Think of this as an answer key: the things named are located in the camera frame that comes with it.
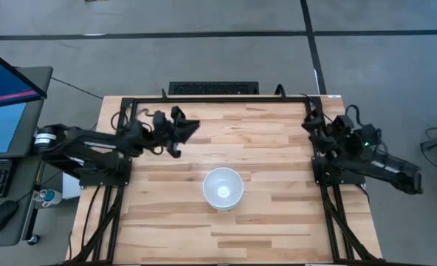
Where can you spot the grey computer desk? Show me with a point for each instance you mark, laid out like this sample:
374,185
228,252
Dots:
34,85

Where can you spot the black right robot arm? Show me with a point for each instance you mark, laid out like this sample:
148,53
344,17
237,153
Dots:
384,166

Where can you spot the blue lit screen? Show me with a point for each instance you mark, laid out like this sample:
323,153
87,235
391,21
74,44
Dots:
0,127

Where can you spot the white blue bottle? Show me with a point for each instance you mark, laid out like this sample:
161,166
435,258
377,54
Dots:
50,197

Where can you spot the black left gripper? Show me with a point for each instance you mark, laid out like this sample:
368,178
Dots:
172,138

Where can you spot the tilted computer monitor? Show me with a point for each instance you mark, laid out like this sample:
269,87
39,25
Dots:
4,79

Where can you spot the white bowl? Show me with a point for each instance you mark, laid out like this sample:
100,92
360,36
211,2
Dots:
224,208

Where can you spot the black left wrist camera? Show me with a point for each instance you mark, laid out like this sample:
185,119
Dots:
159,119

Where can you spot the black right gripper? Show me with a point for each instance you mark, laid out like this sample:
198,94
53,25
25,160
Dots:
331,142

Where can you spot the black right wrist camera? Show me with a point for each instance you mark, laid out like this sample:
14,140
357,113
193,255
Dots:
343,122

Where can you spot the black computer mouse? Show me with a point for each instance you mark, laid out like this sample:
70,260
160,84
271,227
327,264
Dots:
1,216

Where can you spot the black floor grille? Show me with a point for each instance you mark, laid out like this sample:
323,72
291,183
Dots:
213,88

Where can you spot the black aluminium table frame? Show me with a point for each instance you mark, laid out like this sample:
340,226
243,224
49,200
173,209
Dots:
218,99

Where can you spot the mint green bowl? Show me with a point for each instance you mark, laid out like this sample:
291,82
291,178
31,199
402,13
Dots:
223,186

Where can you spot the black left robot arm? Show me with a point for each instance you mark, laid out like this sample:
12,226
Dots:
93,144

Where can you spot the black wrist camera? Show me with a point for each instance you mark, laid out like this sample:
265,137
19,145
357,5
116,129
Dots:
159,119
343,122

